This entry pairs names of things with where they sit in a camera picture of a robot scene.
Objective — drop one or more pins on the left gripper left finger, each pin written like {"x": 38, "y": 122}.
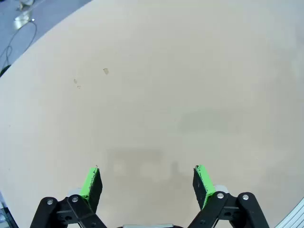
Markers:
{"x": 93, "y": 190}

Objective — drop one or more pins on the silver aluminium profile rail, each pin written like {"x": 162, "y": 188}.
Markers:
{"x": 297, "y": 218}

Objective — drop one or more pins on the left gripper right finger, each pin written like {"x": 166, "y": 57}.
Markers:
{"x": 202, "y": 187}

